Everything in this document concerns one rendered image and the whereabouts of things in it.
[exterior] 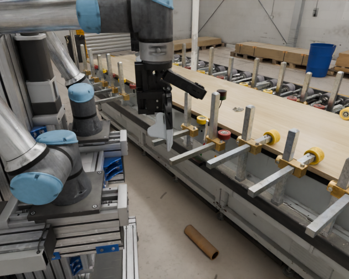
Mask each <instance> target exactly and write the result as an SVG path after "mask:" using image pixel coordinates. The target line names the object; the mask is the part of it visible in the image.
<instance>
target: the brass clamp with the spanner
mask: <svg viewBox="0 0 349 279"><path fill-rule="evenodd" d="M206 139H207V144H208V143H211V142H213V143H215V149H216V150H217V151H222V150H224V149H225V142H224V141H223V143H219V142H220V140H221V139H219V138H215V139H210V138H209V135H207V136H206Z"/></svg>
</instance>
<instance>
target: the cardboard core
mask: <svg viewBox="0 0 349 279"><path fill-rule="evenodd" d="M184 233H185V234H186V235H187V236H188V237H189V238H190V239H191V240H192V241H193V242H194V243H195V244H196V245H197V246H198V247H199V248H200V249H201V250H202V251H203V252H204V253H205V254H206V255H207V256H208V257H209V258H210V259H211V260H214V259H216V257H217V256H218V255H219V251H218V250H217V249H216V248H215V247H214V246H213V245H212V244H211V243H210V242H209V241H208V240H207V239H206V238H205V237H204V236H203V235H202V234H201V233H199V232H198V231H197V230H196V229H195V228H194V227H193V226H192V225H188V226H187V227H186V228H185V230H184Z"/></svg>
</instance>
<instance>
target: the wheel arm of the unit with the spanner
mask: <svg viewBox="0 0 349 279"><path fill-rule="evenodd" d="M222 141H224V142H225V143H228V140H222ZM214 148H215V143H213V142H211V143H208V144H205V145H204V146H200V147H198V148H195V149H193V150H191V151H188V152H186V153H183V154H180V155H178V156H175V157H173V158H170V159H169V164H170V165H172V166H173V165H175V164H178V163H180V162H183V161H185V160H187V159H190V158H192V157H195V156H197V155H199V154H202V153H204V152H206V151H209V150H211V149H214Z"/></svg>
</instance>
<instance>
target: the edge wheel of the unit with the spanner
mask: <svg viewBox="0 0 349 279"><path fill-rule="evenodd" d="M230 135H231V132H230V131H228V130H219V131H218V138H219V139H221V140H228V139H230Z"/></svg>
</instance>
